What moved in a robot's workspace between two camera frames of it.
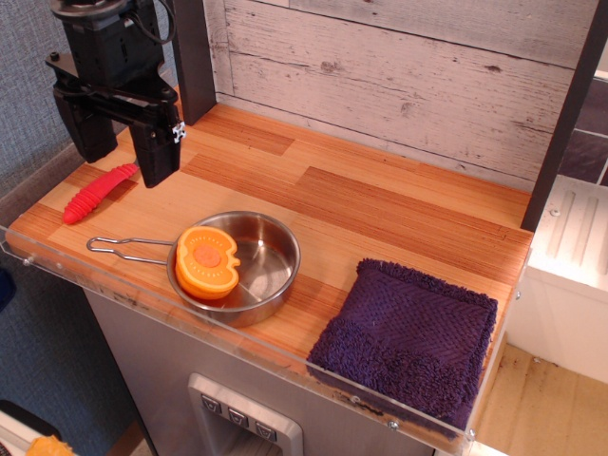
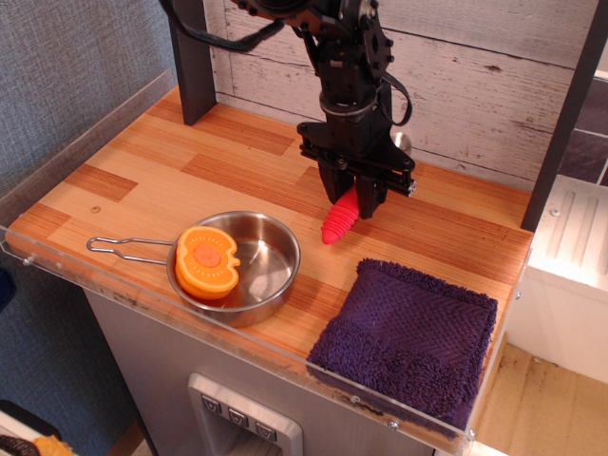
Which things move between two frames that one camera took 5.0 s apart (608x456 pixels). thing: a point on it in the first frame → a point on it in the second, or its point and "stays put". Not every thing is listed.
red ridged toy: x=96 y=192 → x=346 y=214
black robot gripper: x=146 y=97 → x=355 y=142
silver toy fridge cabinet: x=197 y=395 stays put
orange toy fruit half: x=205 y=263 stays put
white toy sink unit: x=560 y=311 stays put
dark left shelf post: x=195 y=71 stays put
